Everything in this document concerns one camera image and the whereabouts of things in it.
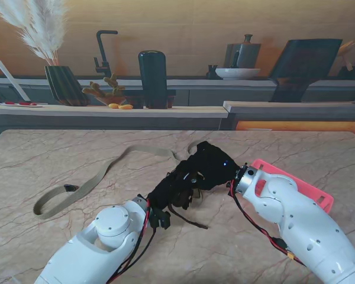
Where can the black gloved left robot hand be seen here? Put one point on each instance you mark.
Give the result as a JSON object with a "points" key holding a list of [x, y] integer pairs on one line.
{"points": [[168, 189]]}

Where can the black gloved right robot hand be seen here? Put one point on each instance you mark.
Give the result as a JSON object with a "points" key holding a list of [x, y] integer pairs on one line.
{"points": [[216, 165]]}

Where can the dark brown woven belt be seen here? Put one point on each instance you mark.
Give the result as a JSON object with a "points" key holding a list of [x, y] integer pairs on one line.
{"points": [[182, 198]]}

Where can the beige woven belt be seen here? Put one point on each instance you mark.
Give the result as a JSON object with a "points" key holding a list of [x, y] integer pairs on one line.
{"points": [[100, 173]]}

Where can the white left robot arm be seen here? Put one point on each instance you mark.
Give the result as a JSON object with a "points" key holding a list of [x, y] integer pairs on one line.
{"points": [[106, 233]]}

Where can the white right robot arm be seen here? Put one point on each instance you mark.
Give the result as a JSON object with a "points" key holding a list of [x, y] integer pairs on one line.
{"points": [[293, 213]]}

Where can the pink plastic storage basket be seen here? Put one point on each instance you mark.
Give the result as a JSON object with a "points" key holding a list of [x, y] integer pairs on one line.
{"points": [[304, 185]]}

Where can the small black figurine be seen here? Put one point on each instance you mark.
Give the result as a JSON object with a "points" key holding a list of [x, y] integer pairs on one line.
{"points": [[211, 72]]}

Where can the white speckled bowl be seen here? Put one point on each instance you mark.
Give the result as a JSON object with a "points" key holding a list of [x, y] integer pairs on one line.
{"points": [[236, 73]]}

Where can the yellow lemons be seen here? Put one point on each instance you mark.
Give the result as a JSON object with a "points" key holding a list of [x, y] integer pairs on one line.
{"points": [[121, 106]]}

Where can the tall black appliance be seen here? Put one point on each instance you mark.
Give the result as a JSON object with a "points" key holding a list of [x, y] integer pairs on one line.
{"points": [[153, 77]]}

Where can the grey lidded pot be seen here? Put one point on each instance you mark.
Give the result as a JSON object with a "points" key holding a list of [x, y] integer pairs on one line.
{"points": [[245, 54]]}

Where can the green cactus plant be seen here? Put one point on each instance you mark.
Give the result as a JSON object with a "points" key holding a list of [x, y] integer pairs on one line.
{"points": [[106, 88]]}

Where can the dark angular stand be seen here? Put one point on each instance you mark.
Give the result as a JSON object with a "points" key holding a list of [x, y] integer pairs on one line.
{"points": [[304, 68]]}

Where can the dark ribbed vase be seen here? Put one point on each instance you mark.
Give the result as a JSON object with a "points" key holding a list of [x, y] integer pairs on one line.
{"points": [[65, 85]]}

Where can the black kitchen faucet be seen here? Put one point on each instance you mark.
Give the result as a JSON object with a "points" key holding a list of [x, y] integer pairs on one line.
{"points": [[102, 53]]}

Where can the small dark container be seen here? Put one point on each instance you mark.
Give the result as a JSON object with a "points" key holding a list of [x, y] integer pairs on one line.
{"points": [[353, 72]]}

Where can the plate with red food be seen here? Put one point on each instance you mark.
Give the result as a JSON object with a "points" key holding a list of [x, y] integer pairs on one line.
{"points": [[20, 103]]}

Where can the yellow wooden utensil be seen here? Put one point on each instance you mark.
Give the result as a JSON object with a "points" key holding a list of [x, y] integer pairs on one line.
{"points": [[344, 48]]}

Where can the white leaning board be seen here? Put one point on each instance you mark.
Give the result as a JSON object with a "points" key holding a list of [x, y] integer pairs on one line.
{"points": [[12, 80]]}

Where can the white pampas grass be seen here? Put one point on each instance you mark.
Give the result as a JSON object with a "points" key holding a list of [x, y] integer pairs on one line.
{"points": [[38, 26]]}

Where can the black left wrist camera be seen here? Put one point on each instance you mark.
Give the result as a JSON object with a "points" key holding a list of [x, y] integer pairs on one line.
{"points": [[161, 219]]}

